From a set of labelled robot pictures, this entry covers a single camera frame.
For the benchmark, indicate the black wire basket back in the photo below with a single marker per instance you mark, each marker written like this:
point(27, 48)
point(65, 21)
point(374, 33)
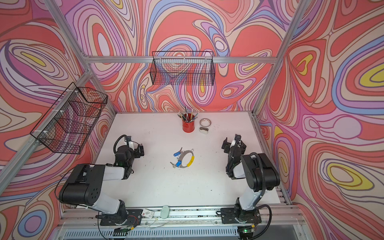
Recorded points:
point(183, 68)

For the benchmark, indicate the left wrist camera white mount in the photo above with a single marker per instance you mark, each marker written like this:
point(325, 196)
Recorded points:
point(129, 142)

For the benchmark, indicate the black wire basket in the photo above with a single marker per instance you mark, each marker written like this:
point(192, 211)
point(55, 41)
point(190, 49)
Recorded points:
point(183, 68)
point(66, 127)

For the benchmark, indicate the red pencil cup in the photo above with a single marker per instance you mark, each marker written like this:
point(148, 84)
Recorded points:
point(188, 127)

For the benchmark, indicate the black wire basket left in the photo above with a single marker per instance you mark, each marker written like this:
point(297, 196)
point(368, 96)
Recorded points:
point(66, 127)

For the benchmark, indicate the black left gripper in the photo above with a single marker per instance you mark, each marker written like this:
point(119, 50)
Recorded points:
point(137, 151)

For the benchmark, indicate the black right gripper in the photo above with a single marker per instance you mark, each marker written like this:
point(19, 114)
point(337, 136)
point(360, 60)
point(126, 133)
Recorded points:
point(227, 146)

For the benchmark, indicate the tape roll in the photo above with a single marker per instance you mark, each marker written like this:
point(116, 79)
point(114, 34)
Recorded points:
point(205, 122)

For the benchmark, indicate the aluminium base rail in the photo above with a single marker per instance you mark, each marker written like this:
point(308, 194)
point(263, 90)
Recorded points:
point(187, 223)

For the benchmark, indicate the white oval button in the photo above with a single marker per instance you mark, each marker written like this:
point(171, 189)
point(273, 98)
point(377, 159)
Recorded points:
point(165, 211)

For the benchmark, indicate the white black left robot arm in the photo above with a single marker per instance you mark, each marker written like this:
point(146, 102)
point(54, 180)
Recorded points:
point(83, 187)

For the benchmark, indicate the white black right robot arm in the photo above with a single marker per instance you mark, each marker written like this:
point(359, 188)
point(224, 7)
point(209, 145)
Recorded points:
point(260, 175)

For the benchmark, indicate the pencils in cup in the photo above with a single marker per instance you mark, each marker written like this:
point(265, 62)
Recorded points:
point(188, 115)

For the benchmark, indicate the blue headed key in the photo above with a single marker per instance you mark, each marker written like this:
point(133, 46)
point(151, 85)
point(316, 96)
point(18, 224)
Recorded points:
point(178, 153)

